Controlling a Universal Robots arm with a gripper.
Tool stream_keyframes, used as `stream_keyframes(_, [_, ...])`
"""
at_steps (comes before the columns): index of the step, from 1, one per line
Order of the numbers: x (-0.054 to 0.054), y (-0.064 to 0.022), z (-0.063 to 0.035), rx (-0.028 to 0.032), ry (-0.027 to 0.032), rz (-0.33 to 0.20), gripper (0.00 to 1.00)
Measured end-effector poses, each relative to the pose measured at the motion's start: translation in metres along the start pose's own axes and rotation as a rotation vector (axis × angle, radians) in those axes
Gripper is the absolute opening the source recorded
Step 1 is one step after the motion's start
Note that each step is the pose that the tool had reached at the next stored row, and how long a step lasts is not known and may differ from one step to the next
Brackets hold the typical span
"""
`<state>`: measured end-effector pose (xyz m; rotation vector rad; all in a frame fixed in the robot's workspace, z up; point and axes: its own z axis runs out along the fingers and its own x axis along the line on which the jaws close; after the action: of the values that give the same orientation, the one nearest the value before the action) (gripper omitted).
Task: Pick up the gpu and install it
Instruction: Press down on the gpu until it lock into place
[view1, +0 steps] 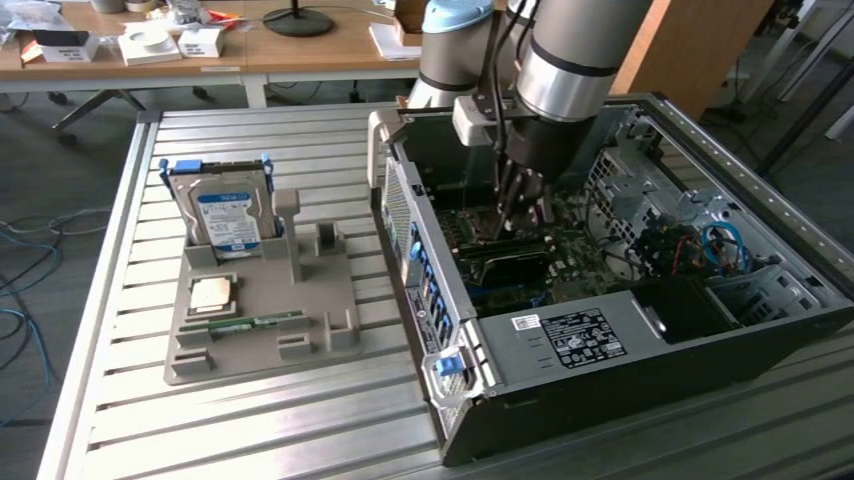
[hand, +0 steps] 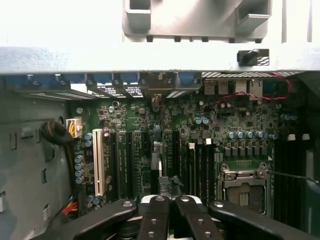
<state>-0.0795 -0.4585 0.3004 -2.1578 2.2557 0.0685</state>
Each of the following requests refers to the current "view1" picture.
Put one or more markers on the red booklet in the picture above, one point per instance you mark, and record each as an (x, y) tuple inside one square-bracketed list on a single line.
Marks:
[(28, 52)]

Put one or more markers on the wooden cabinet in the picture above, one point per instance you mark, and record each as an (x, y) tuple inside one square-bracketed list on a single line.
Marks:
[(720, 50)]

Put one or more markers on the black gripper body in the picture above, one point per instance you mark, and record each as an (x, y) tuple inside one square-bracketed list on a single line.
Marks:
[(540, 145)]

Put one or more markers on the clear plastic bags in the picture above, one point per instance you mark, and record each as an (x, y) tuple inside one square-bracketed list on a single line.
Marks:
[(33, 15)]

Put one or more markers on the black lamp base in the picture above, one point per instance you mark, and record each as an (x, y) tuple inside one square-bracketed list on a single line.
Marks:
[(296, 25)]

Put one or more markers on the grey cup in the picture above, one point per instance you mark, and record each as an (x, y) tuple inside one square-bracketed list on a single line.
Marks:
[(107, 5)]

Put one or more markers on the green motherboard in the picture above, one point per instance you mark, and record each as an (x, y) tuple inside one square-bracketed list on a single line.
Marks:
[(576, 255)]

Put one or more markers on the black topped white box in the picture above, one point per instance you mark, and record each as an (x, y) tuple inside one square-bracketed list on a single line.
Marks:
[(67, 52)]

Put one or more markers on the hard disk in blue caddy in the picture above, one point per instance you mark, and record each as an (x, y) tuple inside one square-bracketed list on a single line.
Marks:
[(229, 220)]

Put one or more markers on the green RAM stick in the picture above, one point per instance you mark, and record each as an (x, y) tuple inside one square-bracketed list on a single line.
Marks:
[(240, 322)]

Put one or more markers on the CPU chip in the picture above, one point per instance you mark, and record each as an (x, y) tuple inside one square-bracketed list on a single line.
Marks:
[(212, 295)]

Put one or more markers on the wooden top desk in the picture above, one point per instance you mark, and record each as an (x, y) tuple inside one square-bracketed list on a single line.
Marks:
[(347, 50), (200, 64)]

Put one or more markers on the blue case latch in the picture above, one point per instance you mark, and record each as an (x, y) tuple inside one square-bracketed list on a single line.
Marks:
[(448, 365)]

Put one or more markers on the small brown cardboard box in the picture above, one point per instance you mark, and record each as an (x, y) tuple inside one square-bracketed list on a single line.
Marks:
[(408, 17)]

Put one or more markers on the white labelled box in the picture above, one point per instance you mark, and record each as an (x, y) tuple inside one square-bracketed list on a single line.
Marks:
[(200, 42)]

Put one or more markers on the grey parts rack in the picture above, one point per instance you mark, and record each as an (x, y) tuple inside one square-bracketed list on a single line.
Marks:
[(273, 305)]

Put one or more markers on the white paper stack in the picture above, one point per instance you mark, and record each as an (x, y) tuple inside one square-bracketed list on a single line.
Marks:
[(394, 42)]

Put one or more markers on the beige tape roll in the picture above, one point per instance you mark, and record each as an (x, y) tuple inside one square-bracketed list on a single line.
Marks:
[(141, 5)]

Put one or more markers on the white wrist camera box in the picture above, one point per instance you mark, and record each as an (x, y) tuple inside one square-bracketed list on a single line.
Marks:
[(470, 125)]

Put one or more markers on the black NVIDIA graphics card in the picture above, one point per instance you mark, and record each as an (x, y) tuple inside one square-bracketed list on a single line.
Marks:
[(516, 270)]

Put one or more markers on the blue expansion slot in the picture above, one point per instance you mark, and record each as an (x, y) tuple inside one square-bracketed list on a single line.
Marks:
[(496, 291)]

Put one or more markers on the white box with roll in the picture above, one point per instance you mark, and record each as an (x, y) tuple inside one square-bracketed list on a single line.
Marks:
[(149, 50)]

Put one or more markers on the CPU socket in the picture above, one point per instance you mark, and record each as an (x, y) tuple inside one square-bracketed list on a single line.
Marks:
[(476, 225)]

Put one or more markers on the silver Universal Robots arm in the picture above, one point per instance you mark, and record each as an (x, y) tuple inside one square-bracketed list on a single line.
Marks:
[(567, 85)]

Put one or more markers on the grey power supply unit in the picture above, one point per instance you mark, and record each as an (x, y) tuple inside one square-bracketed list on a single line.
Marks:
[(514, 350)]

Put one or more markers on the open black PC case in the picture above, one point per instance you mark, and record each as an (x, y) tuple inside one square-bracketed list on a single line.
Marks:
[(600, 400)]

